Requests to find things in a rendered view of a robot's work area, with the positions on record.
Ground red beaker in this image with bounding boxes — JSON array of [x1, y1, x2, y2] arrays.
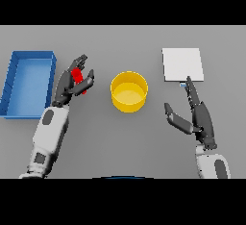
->
[[70, 67, 88, 95]]

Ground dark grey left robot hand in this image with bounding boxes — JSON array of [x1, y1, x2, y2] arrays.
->
[[51, 54, 95, 109]]

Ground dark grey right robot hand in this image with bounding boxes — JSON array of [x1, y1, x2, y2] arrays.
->
[[163, 75, 218, 151]]

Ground blue tray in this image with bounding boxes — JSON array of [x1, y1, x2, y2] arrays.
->
[[0, 50, 58, 120]]

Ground pale square measuring scale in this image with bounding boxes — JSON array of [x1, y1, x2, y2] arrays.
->
[[161, 47, 205, 88]]

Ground yellow bowl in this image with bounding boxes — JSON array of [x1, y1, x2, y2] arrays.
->
[[110, 70, 149, 113]]

